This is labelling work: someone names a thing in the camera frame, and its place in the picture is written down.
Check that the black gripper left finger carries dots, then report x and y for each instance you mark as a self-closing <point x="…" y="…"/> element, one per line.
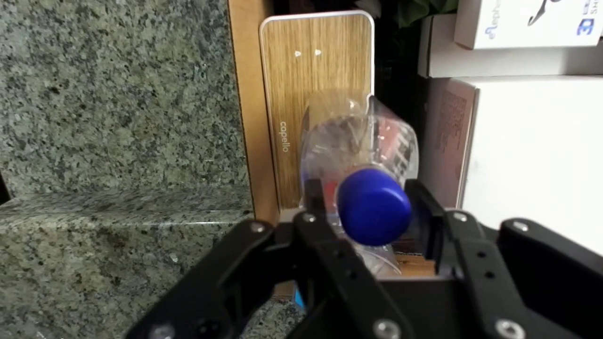
<point x="332" y="264"/>

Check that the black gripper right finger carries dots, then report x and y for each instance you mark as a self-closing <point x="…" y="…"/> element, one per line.
<point x="490" y="275"/>

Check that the clear blue-capped water bottle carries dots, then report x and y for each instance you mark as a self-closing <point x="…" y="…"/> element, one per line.
<point x="374" y="207"/>

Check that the wood-pattern flat box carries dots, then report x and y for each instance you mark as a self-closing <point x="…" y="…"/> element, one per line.
<point x="313" y="75"/>

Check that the white box with barcode label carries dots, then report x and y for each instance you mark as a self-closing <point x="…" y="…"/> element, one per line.
<point x="502" y="62"/>

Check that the white box with printed pictures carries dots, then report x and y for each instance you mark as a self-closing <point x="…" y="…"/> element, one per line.
<point x="534" y="30"/>

